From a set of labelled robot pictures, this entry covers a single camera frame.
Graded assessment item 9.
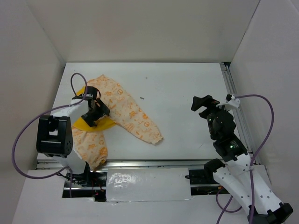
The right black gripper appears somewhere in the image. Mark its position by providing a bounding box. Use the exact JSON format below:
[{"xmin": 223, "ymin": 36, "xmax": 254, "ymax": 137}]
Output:
[{"xmin": 191, "ymin": 94, "xmax": 231, "ymax": 139}]

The yellow and patterned jacket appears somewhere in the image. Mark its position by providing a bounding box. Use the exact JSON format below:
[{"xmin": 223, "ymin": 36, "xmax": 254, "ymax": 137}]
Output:
[{"xmin": 72, "ymin": 75, "xmax": 163, "ymax": 170}]

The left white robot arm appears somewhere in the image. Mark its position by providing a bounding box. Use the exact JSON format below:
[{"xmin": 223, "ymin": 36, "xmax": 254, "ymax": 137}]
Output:
[{"xmin": 36, "ymin": 86, "xmax": 110, "ymax": 186}]

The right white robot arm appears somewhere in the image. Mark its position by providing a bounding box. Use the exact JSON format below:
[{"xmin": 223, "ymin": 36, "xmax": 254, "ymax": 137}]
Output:
[{"xmin": 191, "ymin": 94, "xmax": 293, "ymax": 224}]

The white cover sheet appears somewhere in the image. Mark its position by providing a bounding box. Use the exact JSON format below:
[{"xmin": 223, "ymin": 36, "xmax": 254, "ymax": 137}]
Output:
[{"xmin": 106, "ymin": 168, "xmax": 192, "ymax": 202}]

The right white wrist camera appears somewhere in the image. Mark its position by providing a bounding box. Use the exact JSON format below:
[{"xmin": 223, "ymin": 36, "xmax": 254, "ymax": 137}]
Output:
[{"xmin": 216, "ymin": 94, "xmax": 240, "ymax": 111}]

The aluminium frame rail right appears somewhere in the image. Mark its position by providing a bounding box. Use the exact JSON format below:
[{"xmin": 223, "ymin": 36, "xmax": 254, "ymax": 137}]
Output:
[{"xmin": 220, "ymin": 62, "xmax": 255, "ymax": 157}]

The aluminium frame rail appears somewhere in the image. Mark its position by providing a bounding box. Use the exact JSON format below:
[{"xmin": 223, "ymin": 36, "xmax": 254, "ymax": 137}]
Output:
[
  {"xmin": 36, "ymin": 159, "xmax": 211, "ymax": 170},
  {"xmin": 220, "ymin": 62, "xmax": 255, "ymax": 157}
]

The aluminium frame rail front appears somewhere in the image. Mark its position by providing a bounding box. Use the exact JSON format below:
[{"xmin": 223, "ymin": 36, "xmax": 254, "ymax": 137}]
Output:
[{"xmin": 36, "ymin": 159, "xmax": 211, "ymax": 170}]

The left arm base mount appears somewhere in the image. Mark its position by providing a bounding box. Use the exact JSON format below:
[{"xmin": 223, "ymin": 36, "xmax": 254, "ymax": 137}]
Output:
[{"xmin": 62, "ymin": 172, "xmax": 107, "ymax": 202}]

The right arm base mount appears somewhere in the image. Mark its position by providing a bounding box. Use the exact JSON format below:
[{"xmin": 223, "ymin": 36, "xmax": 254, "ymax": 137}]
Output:
[{"xmin": 185, "ymin": 169, "xmax": 220, "ymax": 196}]

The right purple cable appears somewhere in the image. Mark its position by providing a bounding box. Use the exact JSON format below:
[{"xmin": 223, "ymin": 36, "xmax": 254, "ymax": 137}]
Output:
[{"xmin": 216, "ymin": 94, "xmax": 274, "ymax": 224}]

